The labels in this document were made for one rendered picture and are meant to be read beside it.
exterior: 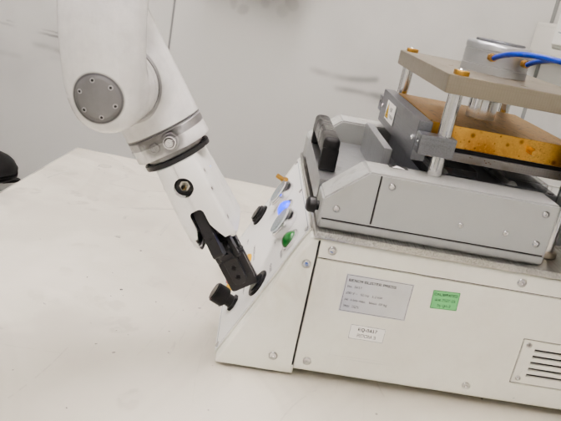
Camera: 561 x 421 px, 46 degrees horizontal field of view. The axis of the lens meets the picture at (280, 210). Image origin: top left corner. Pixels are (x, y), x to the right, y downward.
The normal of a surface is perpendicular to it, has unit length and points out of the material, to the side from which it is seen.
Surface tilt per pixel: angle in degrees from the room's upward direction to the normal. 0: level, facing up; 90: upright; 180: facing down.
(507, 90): 90
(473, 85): 90
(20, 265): 0
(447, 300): 90
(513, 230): 90
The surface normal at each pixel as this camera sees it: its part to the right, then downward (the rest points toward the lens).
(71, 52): -0.44, 0.30
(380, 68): -0.07, 0.30
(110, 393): 0.18, -0.93
